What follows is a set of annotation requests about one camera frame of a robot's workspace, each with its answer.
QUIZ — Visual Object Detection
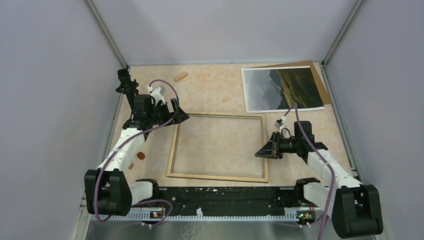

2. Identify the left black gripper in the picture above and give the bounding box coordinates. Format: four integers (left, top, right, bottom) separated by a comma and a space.
147, 98, 189, 127

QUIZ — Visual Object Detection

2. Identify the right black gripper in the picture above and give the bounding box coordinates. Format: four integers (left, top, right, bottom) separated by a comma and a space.
255, 131, 300, 159

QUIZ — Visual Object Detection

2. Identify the landscape photo print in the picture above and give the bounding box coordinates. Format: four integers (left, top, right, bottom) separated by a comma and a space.
241, 64, 326, 113

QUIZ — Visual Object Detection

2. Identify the brown cardboard backing board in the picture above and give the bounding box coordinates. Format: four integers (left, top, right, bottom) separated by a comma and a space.
255, 60, 332, 105

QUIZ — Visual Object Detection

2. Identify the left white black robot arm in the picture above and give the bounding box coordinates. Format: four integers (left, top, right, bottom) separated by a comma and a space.
84, 94, 190, 217

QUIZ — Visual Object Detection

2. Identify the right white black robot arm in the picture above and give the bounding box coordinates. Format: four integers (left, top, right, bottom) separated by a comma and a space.
255, 119, 384, 239

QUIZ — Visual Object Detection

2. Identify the small wooden cylinder block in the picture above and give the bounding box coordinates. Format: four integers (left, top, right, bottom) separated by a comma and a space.
173, 71, 188, 82

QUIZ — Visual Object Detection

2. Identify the black mini tripod orange tip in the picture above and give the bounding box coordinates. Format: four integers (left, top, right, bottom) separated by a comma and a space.
115, 68, 140, 115

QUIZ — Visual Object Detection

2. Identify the small round brown disc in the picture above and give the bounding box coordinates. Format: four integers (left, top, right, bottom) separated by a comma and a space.
136, 151, 146, 160

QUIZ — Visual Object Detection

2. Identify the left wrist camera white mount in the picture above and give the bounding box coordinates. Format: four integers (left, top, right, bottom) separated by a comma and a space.
147, 85, 166, 106

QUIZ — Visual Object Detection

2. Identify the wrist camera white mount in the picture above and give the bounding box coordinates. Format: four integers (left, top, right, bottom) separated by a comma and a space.
274, 116, 287, 131
147, 85, 166, 106

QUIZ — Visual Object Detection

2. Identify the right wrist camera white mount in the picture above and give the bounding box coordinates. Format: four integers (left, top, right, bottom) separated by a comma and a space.
274, 116, 287, 131

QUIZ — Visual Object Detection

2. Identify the white toothed cable duct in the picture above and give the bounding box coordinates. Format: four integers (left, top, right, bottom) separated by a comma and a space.
109, 208, 299, 222

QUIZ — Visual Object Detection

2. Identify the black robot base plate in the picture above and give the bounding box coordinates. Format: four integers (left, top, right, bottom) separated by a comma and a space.
137, 186, 320, 217

